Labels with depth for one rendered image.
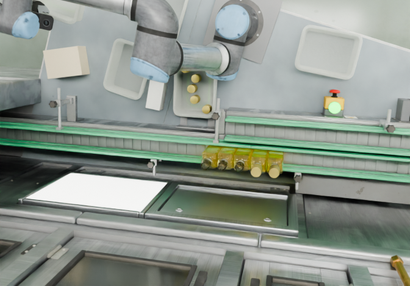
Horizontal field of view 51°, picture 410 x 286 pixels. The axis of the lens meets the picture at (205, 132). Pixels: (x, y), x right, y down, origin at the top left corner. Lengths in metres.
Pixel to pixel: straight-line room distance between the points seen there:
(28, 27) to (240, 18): 0.69
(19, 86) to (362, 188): 1.43
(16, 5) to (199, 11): 0.78
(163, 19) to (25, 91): 0.94
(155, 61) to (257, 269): 0.62
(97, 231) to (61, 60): 0.87
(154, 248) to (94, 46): 1.01
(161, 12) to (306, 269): 0.78
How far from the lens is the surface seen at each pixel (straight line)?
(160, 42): 1.20
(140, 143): 1.78
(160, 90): 1.79
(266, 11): 1.76
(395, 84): 1.83
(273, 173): 1.41
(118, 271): 1.15
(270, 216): 1.41
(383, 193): 1.76
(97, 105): 1.96
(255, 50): 1.76
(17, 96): 1.94
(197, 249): 1.24
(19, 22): 1.30
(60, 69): 1.94
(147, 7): 1.21
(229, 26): 1.54
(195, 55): 1.37
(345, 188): 1.74
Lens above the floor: 2.52
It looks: 75 degrees down
